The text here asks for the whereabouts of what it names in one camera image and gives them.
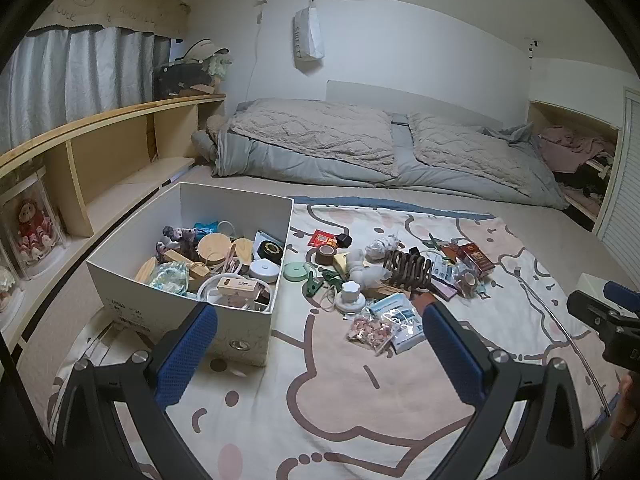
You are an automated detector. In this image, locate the oval wooden board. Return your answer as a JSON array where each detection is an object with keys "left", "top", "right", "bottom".
[{"left": 135, "top": 256, "right": 161, "bottom": 283}]

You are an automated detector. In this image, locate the red doll in clear case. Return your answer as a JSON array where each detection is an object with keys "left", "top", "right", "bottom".
[{"left": 0, "top": 167, "right": 68, "bottom": 281}]

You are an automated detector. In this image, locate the thin hanging wall cable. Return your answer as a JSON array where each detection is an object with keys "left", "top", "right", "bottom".
[{"left": 245, "top": 0, "right": 268, "bottom": 106}]

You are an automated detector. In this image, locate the pink snack bag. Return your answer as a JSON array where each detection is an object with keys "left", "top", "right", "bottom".
[{"left": 347, "top": 312, "right": 401, "bottom": 356}]

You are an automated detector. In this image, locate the person's right hand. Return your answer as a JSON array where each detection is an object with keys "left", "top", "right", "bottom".
[{"left": 609, "top": 370, "right": 640, "bottom": 441}]

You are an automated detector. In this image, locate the floral fabric pouch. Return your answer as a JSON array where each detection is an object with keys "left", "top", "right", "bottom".
[{"left": 147, "top": 262, "right": 191, "bottom": 293}]

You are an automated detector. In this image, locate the grey window curtain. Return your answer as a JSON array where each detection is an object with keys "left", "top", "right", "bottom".
[{"left": 0, "top": 25, "right": 173, "bottom": 153}]

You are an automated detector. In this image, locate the dark plush toy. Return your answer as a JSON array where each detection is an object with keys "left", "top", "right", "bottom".
[{"left": 152, "top": 60, "right": 221, "bottom": 98}]

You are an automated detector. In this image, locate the wooden closet niche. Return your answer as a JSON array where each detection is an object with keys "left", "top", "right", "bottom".
[{"left": 527, "top": 100, "right": 623, "bottom": 233}]

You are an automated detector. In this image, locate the white hanging bag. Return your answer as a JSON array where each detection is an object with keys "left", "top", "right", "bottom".
[{"left": 292, "top": 2, "right": 326, "bottom": 73}]

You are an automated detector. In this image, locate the grey duvet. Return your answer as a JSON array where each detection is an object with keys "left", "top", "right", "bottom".
[{"left": 192, "top": 99, "right": 571, "bottom": 211}]

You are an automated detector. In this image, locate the plain white box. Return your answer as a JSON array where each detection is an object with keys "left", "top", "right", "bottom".
[{"left": 580, "top": 272, "right": 613, "bottom": 306}]

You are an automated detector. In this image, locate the pale green plush toy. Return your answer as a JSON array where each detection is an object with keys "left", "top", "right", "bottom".
[{"left": 207, "top": 52, "right": 233, "bottom": 81}]

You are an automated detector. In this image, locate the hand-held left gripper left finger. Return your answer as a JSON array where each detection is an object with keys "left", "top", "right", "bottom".
[{"left": 52, "top": 302, "right": 221, "bottom": 480}]

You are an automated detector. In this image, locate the white louvered door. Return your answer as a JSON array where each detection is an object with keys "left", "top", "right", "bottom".
[{"left": 595, "top": 87, "right": 640, "bottom": 281}]

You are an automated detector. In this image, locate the white doll in clear case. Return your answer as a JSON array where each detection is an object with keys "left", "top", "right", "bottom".
[{"left": 0, "top": 260, "right": 26, "bottom": 331}]

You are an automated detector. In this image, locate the white round light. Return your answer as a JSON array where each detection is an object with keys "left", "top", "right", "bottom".
[{"left": 249, "top": 259, "right": 280, "bottom": 283}]

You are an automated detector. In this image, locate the striped white fluffy toy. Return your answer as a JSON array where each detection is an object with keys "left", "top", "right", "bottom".
[{"left": 366, "top": 234, "right": 403, "bottom": 261}]

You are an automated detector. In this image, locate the beige printed curtain valance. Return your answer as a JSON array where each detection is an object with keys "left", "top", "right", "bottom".
[{"left": 27, "top": 0, "right": 192, "bottom": 33}]

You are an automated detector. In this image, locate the white round gadget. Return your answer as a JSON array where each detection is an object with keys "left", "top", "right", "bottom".
[{"left": 334, "top": 282, "right": 368, "bottom": 317}]

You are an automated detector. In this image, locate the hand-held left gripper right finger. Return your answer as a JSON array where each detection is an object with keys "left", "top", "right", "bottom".
[{"left": 422, "top": 301, "right": 588, "bottom": 480}]

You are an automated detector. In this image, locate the beige brimmed hat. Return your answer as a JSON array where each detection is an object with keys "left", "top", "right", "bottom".
[{"left": 177, "top": 39, "right": 230, "bottom": 61}]

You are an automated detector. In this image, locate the printed cartoon blanket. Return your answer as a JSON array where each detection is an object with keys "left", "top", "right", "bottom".
[{"left": 47, "top": 197, "right": 626, "bottom": 480}]

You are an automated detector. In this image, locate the black tape roll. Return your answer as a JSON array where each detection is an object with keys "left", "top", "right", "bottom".
[{"left": 255, "top": 240, "right": 286, "bottom": 263}]

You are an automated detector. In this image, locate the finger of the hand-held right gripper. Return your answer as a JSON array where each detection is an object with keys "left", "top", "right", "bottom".
[
  {"left": 566, "top": 290, "right": 613, "bottom": 332},
  {"left": 602, "top": 281, "right": 640, "bottom": 311}
]

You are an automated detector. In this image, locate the round wooden block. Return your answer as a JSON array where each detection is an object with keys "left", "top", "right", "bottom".
[{"left": 197, "top": 234, "right": 233, "bottom": 266}]

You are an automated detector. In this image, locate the grey crochet doll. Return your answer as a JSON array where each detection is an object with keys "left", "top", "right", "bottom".
[{"left": 161, "top": 225, "right": 198, "bottom": 251}]

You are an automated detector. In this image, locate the long wooden block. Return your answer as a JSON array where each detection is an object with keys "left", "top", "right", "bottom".
[{"left": 165, "top": 249, "right": 211, "bottom": 278}]

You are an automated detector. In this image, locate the round wooden disc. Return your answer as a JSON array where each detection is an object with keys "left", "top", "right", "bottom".
[{"left": 231, "top": 237, "right": 256, "bottom": 266}]

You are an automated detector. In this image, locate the pile of pink clothes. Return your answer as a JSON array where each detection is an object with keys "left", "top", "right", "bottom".
[{"left": 537, "top": 126, "right": 618, "bottom": 173}]

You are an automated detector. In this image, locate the white cardboard storage box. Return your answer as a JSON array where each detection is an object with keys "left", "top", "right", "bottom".
[{"left": 85, "top": 181, "right": 294, "bottom": 368}]

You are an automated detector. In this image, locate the purple notebook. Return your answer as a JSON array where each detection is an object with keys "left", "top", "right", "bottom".
[{"left": 427, "top": 280, "right": 458, "bottom": 303}]

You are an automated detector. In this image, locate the cream labelled box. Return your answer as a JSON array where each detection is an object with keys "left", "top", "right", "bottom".
[{"left": 216, "top": 279, "right": 261, "bottom": 303}]

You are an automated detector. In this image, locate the plastic brown tape roll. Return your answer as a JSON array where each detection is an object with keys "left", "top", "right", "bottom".
[{"left": 455, "top": 270, "right": 488, "bottom": 298}]

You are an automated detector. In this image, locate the wooden shelf unit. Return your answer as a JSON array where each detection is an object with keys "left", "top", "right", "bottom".
[{"left": 0, "top": 92, "right": 227, "bottom": 356}]

